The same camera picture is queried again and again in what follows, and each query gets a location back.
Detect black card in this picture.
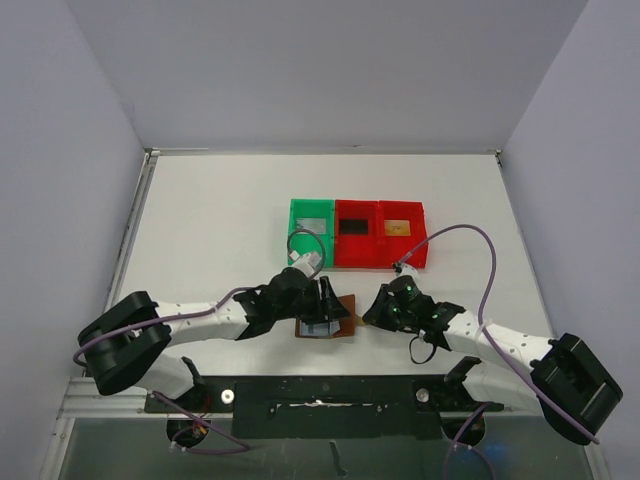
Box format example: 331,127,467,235
339,218,369,235

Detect gold VIP card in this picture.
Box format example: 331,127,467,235
384,219,411,237

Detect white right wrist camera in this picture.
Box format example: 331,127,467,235
393,263,420,282

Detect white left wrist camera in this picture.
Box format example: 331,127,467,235
289,251,322,278

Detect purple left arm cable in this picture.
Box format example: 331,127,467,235
73,229,326,456

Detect red plastic bin right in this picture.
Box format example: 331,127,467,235
379,201,428,268

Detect aluminium left frame rail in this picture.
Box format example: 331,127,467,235
103,149,159,312

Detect silver VIP card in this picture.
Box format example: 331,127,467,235
294,217,327,235

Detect green plastic bin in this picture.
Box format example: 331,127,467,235
288,198,335,268

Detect red plastic bin middle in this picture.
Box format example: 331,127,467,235
334,199,379,268

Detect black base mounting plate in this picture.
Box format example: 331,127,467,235
177,374,479,440

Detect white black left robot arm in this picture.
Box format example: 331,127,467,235
73,267,350,399

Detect aluminium frame rail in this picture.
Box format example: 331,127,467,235
57,373,599,424
103,149,159,312

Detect aluminium front frame rail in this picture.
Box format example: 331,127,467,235
57,373,599,424

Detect brown leather card holder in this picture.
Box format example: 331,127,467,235
295,294,365,339

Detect red plastic bin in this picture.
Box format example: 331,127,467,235
334,199,379,268
379,201,428,268

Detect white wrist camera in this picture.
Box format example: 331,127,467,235
393,263,420,282
289,251,322,278

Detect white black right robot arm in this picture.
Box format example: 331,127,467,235
364,275,623,445

